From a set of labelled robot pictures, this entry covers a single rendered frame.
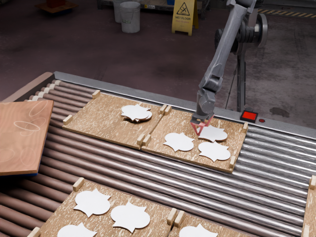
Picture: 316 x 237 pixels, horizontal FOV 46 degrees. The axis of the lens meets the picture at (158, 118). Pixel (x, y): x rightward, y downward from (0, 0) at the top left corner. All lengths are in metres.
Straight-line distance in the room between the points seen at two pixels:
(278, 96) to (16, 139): 2.97
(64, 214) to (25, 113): 0.58
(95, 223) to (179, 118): 0.73
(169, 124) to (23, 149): 0.68
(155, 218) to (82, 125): 0.67
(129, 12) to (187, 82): 1.63
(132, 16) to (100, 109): 3.53
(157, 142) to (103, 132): 0.26
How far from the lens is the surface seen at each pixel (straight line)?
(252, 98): 3.96
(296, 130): 1.92
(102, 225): 1.37
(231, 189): 1.53
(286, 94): 4.13
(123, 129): 1.79
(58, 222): 1.41
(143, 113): 1.83
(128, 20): 5.40
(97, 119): 1.87
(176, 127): 1.79
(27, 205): 1.52
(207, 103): 1.59
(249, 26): 2.35
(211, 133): 1.74
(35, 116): 1.77
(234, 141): 1.74
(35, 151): 1.56
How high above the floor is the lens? 1.98
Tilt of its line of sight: 34 degrees down
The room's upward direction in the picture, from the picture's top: straight up
